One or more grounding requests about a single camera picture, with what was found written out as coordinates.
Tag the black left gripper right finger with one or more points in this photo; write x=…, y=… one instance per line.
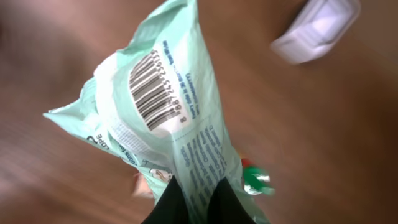
x=225, y=208

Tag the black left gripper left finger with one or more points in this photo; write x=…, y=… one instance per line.
x=171, y=207

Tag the mint green wipes packet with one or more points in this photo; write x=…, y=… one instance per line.
x=155, y=104

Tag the white barcode scanner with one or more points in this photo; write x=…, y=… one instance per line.
x=315, y=31

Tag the red tissue pack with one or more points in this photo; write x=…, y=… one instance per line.
x=140, y=187

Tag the jar with green lid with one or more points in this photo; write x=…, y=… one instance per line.
x=256, y=180

